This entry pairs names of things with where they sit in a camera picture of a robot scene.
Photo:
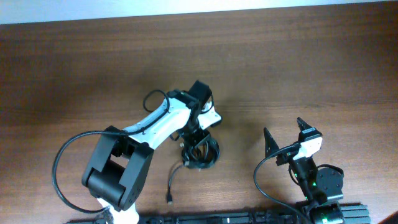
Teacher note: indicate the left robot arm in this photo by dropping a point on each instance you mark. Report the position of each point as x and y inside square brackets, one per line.
[117, 170]

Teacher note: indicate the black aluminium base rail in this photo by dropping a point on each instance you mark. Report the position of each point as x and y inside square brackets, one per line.
[248, 216]

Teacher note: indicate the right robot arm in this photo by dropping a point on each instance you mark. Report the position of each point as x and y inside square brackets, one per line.
[321, 185]

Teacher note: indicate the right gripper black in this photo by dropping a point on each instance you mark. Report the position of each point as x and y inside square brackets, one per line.
[287, 156]

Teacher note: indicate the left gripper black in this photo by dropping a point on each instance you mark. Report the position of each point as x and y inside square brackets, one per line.
[198, 140]

